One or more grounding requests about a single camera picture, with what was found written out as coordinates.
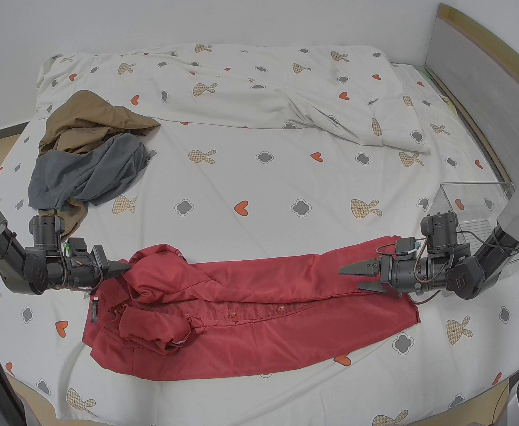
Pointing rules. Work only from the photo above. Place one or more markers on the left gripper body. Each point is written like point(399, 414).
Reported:
point(84, 273)

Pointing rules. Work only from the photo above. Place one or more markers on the bed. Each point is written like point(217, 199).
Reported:
point(264, 184)

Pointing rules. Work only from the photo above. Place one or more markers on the clear plastic box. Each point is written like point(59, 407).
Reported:
point(463, 202)

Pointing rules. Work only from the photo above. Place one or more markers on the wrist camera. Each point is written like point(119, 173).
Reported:
point(77, 247)
point(406, 246)

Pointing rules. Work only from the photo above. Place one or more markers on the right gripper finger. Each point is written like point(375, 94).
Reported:
point(377, 286)
point(366, 269)

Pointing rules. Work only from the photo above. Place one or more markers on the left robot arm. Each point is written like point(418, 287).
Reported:
point(20, 264)

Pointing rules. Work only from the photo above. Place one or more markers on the white printed quilt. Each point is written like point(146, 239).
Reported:
point(250, 82)

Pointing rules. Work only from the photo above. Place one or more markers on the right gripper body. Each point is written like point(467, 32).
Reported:
point(401, 275)

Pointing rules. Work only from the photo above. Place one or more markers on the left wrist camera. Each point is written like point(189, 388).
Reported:
point(77, 247)

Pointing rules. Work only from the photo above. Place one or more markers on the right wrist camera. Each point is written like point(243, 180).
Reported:
point(406, 246)

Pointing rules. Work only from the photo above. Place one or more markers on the brown garment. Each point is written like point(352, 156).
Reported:
point(86, 113)

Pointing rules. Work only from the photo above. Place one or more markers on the grey garment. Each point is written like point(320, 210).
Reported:
point(91, 171)

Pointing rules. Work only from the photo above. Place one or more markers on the red shirt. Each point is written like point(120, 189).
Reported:
point(264, 326)

